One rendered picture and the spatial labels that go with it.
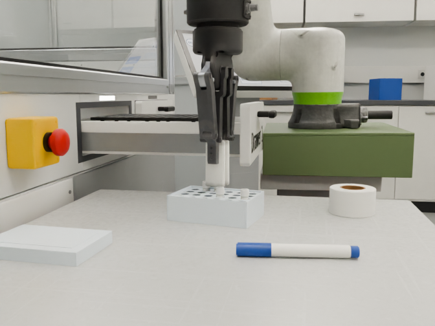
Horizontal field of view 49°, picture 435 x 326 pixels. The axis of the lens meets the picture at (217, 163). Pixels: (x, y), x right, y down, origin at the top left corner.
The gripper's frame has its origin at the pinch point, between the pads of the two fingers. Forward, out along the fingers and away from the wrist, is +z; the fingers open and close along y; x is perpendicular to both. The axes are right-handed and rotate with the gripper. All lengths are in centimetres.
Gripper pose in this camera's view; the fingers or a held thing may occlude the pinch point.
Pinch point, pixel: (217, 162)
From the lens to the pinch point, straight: 74.5
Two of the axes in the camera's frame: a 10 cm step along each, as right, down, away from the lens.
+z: 0.0, 9.9, 1.4
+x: -9.3, -0.5, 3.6
